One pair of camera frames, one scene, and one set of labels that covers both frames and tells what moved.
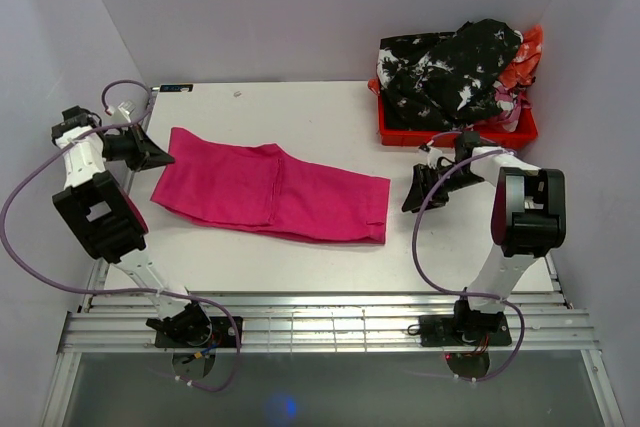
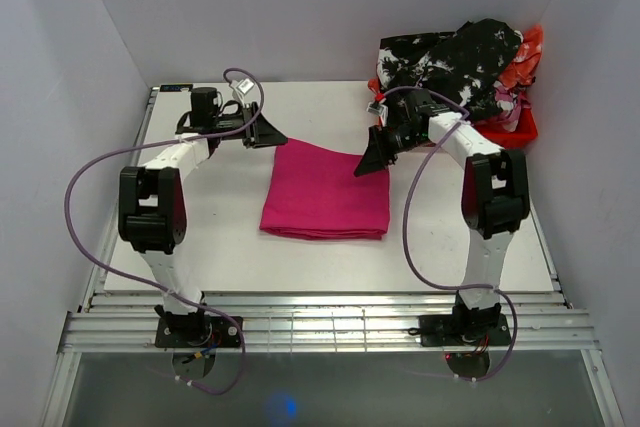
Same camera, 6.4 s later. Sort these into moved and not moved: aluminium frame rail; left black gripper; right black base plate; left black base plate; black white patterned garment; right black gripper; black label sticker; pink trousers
Moved: right black gripper; pink trousers; left black gripper
Not moved: right black base plate; black white patterned garment; black label sticker; left black base plate; aluminium frame rail
